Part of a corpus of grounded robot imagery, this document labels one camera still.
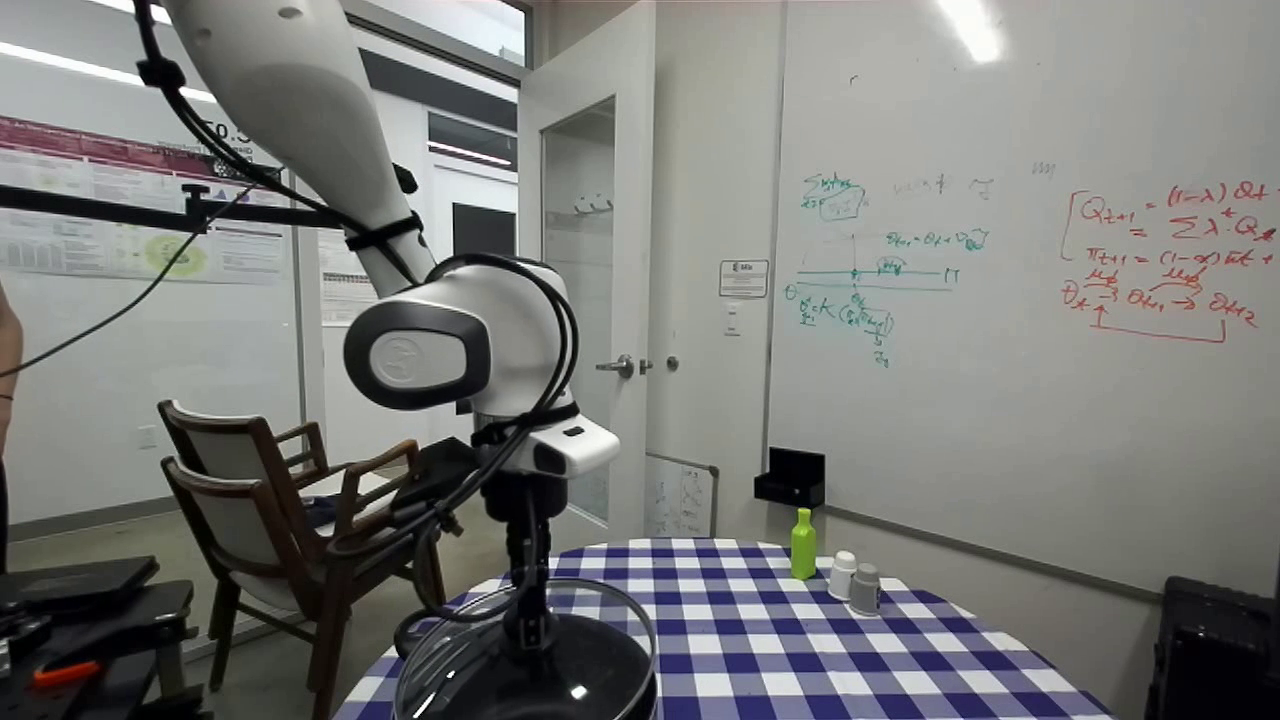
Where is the black flat case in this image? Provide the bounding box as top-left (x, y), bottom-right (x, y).
top-left (0, 556), bottom-right (161, 613)

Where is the glass lid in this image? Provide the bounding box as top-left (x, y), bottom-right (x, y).
top-left (393, 577), bottom-right (660, 720)

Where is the wall sign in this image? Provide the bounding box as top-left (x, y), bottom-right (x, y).
top-left (719, 260), bottom-right (770, 299)

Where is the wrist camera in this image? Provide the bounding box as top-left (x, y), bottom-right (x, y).
top-left (393, 437), bottom-right (480, 513)

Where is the blue white checkered tablecloth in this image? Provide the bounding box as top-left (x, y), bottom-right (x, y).
top-left (333, 538), bottom-right (1117, 720)

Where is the row of wooden chairs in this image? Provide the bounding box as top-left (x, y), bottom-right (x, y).
top-left (157, 400), bottom-right (451, 720)

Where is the orange handled tool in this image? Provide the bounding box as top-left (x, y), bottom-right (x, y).
top-left (30, 659), bottom-right (102, 689)

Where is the small board leaning on wall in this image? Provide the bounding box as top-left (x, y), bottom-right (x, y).
top-left (644, 453), bottom-right (720, 541)

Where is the whiteboard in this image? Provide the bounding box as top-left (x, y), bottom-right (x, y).
top-left (767, 0), bottom-right (1280, 603)

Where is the large poster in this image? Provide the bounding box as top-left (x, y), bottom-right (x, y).
top-left (0, 114), bottom-right (292, 287)

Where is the small poster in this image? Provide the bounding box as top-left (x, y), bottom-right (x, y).
top-left (319, 229), bottom-right (378, 327)

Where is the white door with glass pane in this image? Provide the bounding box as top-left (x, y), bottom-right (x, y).
top-left (517, 0), bottom-right (657, 547)

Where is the black cable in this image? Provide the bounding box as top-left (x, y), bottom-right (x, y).
top-left (0, 186), bottom-right (256, 381)

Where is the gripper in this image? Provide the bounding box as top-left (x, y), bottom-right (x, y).
top-left (483, 470), bottom-right (570, 651)

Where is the green bottle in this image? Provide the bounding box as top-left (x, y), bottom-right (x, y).
top-left (790, 507), bottom-right (818, 581)

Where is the black pot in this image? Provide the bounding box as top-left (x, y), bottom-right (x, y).
top-left (440, 612), bottom-right (660, 720)

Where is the black marker tray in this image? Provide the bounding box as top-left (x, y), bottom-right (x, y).
top-left (753, 447), bottom-right (827, 509)

